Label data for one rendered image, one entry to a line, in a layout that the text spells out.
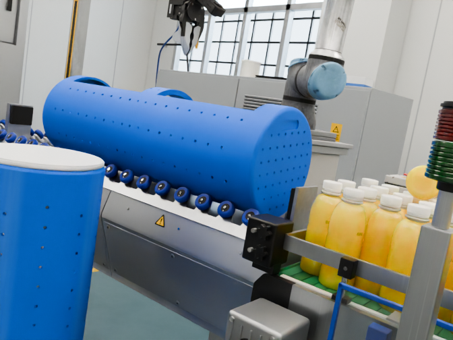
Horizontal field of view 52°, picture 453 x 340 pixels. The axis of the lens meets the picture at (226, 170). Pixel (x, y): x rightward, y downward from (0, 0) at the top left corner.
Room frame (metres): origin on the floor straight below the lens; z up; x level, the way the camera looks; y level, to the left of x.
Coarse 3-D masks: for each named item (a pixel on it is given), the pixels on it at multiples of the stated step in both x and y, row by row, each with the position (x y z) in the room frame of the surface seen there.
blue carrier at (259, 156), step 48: (48, 96) 1.56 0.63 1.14; (96, 96) 1.43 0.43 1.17; (144, 96) 1.34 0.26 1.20; (96, 144) 1.39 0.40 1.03; (144, 144) 1.25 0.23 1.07; (192, 144) 1.15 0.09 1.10; (240, 144) 1.07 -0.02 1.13; (288, 144) 1.15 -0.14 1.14; (192, 192) 1.23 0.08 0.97; (240, 192) 1.08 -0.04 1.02; (288, 192) 1.19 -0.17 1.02
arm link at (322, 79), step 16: (336, 0) 1.48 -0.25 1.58; (352, 0) 1.49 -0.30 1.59; (336, 16) 1.48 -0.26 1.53; (320, 32) 1.51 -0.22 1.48; (336, 32) 1.48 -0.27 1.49; (320, 48) 1.50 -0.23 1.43; (336, 48) 1.48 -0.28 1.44; (320, 64) 1.47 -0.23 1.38; (336, 64) 1.46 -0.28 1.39; (304, 80) 1.51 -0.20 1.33; (320, 80) 1.46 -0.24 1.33; (336, 80) 1.47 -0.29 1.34; (320, 96) 1.47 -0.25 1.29
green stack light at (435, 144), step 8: (432, 144) 0.60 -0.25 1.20; (440, 144) 0.58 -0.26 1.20; (448, 144) 0.57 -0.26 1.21; (432, 152) 0.59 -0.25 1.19; (440, 152) 0.58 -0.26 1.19; (448, 152) 0.57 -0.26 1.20; (432, 160) 0.59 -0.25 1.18; (440, 160) 0.58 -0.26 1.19; (448, 160) 0.57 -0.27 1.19; (432, 168) 0.59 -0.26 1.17; (440, 168) 0.58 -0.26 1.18; (448, 168) 0.57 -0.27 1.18; (432, 176) 0.58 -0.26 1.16; (440, 176) 0.58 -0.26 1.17; (448, 176) 0.57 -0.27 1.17
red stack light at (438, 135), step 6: (438, 114) 0.60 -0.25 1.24; (444, 114) 0.59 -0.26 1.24; (450, 114) 0.58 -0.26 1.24; (438, 120) 0.60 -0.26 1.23; (444, 120) 0.59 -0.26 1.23; (450, 120) 0.58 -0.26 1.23; (438, 126) 0.59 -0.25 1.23; (444, 126) 0.58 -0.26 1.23; (450, 126) 0.58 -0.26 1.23; (438, 132) 0.59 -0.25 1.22; (444, 132) 0.58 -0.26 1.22; (450, 132) 0.58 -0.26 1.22; (438, 138) 0.59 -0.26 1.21; (444, 138) 0.58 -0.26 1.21; (450, 138) 0.57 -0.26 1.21
